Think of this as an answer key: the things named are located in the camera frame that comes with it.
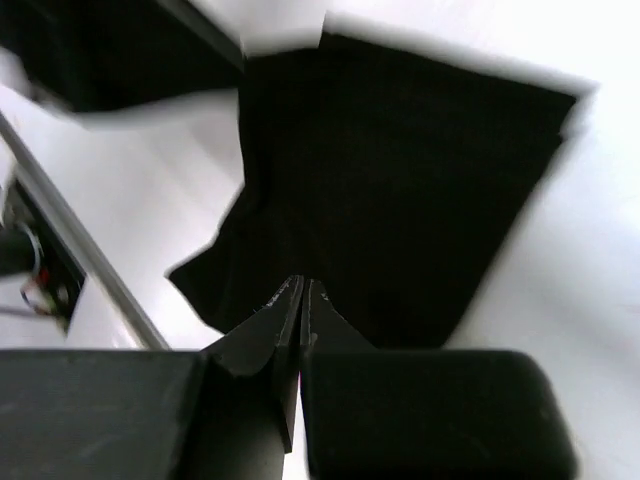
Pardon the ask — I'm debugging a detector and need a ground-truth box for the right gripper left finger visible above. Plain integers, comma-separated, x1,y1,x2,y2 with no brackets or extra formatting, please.
1,276,304,479

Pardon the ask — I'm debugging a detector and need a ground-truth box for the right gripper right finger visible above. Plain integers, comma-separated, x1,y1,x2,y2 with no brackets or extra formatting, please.
300,280,579,480

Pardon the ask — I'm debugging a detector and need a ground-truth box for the black skirt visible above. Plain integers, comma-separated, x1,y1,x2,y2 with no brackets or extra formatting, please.
169,33,580,349

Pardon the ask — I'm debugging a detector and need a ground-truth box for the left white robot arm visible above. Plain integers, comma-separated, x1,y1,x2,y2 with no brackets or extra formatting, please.
1,1,243,282

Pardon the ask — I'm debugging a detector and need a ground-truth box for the aluminium rail front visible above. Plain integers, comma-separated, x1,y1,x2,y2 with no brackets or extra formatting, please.
1,117,170,350

